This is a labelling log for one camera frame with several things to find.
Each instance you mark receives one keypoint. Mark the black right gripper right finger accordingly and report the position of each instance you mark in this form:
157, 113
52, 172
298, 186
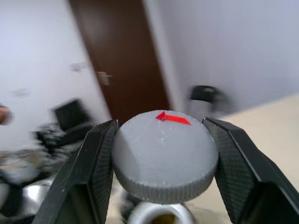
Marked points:
243, 172

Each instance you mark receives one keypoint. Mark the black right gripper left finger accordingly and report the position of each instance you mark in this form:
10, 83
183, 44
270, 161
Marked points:
81, 177

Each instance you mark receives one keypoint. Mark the grey jar lid red arrow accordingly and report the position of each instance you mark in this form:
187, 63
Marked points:
163, 156

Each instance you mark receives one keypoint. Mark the white jar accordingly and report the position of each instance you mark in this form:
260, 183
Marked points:
142, 213

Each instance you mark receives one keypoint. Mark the dark brown door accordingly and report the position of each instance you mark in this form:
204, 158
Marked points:
126, 60

